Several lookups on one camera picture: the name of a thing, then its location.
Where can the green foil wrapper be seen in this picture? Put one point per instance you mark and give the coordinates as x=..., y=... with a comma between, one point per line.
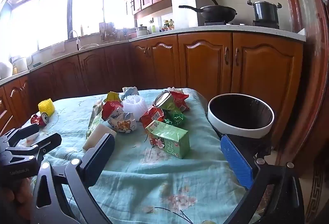
x=177, y=118

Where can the white kettle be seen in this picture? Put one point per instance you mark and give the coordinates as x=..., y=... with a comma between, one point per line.
x=20, y=64

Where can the dish rack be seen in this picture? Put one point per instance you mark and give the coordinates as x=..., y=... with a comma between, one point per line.
x=108, y=31

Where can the person's left hand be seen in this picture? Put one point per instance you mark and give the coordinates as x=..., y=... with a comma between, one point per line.
x=15, y=198

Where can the white kitchen countertop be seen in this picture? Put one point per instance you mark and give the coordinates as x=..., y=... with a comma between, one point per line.
x=205, y=29

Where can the kitchen faucet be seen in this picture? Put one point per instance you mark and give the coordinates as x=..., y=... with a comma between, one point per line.
x=74, y=36

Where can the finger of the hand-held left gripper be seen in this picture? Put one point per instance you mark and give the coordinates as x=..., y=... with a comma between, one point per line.
x=48, y=143
x=24, y=132

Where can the group of condiment bottles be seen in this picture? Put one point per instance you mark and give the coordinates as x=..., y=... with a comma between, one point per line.
x=168, y=25

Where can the gas stove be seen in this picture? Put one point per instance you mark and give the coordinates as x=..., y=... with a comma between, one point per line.
x=241, y=24

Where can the cartoon fox snack bag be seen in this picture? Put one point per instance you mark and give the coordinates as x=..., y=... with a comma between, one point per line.
x=123, y=125

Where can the wooden glass door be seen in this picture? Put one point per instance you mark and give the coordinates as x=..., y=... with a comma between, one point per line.
x=305, y=59

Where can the green can with silver lid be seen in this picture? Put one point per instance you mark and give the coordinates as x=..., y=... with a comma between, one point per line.
x=164, y=101

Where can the kitchen window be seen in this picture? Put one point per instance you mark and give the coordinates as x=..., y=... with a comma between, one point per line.
x=54, y=18

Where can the wooden lower kitchen cabinets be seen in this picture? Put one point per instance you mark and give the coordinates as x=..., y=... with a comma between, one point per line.
x=203, y=64

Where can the black cooking pot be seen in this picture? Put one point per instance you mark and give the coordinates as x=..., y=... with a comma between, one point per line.
x=264, y=11

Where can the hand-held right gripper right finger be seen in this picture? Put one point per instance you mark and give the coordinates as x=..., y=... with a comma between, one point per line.
x=236, y=162

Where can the white foam fruit net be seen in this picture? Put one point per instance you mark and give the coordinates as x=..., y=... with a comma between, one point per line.
x=135, y=107

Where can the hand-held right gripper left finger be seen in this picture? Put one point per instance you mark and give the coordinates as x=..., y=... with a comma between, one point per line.
x=101, y=157

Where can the crushed red can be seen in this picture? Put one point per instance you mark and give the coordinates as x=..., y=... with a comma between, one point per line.
x=38, y=119

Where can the black wok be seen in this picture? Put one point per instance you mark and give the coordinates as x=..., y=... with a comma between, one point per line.
x=218, y=13

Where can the white lidded pot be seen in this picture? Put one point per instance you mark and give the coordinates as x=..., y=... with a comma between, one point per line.
x=142, y=31

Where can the floral light blue tablecloth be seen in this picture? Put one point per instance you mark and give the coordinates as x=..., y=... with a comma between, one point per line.
x=154, y=182

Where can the yellow crumpled packet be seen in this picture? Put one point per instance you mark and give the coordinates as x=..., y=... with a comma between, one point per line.
x=113, y=97

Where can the white crumpled wrapper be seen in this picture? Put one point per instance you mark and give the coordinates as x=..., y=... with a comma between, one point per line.
x=176, y=89

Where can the yellow foam fruit net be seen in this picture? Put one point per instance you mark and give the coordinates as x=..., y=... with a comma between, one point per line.
x=46, y=107

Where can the green juice carton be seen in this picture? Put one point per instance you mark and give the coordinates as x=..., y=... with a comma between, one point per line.
x=169, y=143

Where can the white rimmed black trash bin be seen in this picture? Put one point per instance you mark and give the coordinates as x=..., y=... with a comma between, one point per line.
x=240, y=121

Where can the red and white snack packet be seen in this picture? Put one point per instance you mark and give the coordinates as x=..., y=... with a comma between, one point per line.
x=110, y=108

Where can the green snack bag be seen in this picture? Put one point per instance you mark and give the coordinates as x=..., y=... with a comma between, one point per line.
x=93, y=121

